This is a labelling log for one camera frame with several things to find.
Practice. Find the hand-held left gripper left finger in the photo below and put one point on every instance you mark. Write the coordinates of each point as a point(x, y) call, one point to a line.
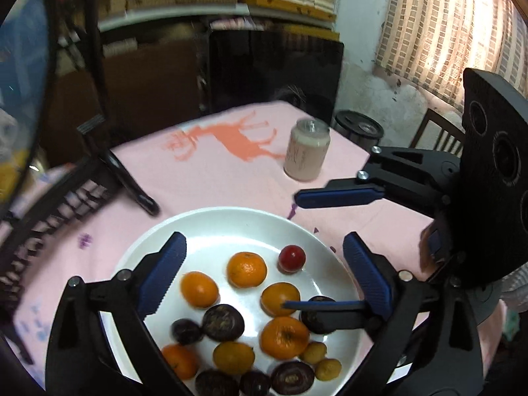
point(165, 274)

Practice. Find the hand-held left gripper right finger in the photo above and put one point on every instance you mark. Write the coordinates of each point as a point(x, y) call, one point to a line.
point(367, 274)

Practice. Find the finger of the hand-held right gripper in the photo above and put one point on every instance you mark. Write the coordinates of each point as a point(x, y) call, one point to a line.
point(338, 196)
point(330, 305)

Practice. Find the dark mangosteen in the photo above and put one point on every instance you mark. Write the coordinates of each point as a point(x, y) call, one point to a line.
point(309, 318)
point(293, 378)
point(216, 384)
point(222, 322)

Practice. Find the yellow longan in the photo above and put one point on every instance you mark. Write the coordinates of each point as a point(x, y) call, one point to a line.
point(313, 352)
point(328, 369)

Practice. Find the large tangerine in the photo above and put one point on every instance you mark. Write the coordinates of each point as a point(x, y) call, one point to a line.
point(284, 337)
point(246, 269)

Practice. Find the smooth orange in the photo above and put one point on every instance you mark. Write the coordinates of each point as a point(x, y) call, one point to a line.
point(275, 293)
point(199, 289)

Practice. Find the red cherry tomato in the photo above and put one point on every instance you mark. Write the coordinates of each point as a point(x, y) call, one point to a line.
point(291, 258)

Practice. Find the white oval plate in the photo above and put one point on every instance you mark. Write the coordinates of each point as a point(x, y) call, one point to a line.
point(231, 231)

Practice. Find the dark purple plum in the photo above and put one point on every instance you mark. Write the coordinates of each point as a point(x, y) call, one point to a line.
point(186, 331)
point(255, 383)

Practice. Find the person's right forearm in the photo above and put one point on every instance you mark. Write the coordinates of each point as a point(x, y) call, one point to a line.
point(515, 293)

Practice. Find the person's right hand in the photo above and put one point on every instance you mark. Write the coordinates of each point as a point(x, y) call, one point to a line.
point(435, 243)

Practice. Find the cream glass jar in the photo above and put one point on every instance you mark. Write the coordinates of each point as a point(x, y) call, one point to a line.
point(306, 152)

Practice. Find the round pot with dark lid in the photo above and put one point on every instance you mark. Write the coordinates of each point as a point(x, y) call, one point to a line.
point(358, 126)

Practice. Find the small tangerine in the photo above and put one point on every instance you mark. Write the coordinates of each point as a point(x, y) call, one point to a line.
point(180, 361)

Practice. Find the small yellow-orange citrus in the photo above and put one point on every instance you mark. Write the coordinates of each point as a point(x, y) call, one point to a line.
point(233, 357)

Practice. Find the pink printed tablecloth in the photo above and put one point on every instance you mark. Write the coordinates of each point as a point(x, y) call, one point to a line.
point(231, 173)

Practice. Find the black panel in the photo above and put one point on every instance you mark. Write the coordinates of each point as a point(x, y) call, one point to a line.
point(268, 70)

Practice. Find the checked curtain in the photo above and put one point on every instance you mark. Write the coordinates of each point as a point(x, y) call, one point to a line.
point(449, 20)

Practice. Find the brown wooden board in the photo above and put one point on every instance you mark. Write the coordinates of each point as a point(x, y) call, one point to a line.
point(156, 90)

